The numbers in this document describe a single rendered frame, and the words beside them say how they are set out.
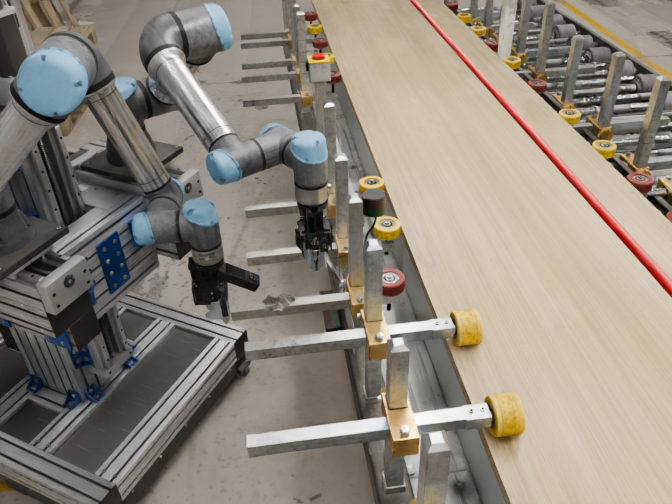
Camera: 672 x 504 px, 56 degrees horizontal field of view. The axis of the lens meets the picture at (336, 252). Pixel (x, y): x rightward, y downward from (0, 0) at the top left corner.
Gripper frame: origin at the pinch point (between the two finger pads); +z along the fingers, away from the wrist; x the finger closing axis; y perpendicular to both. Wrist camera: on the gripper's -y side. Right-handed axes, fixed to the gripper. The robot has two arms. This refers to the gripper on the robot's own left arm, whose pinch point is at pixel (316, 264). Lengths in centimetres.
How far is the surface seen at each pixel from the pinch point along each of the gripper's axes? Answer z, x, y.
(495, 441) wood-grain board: 9, 29, 51
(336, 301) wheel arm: 13.0, 4.7, -0.2
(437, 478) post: -12, 11, 71
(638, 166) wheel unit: 15, 118, -56
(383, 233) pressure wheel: 9.0, 21.5, -23.1
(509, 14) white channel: -9, 107, -161
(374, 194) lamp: -15.0, 15.6, -5.5
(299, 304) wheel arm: 12.7, -4.9, -0.4
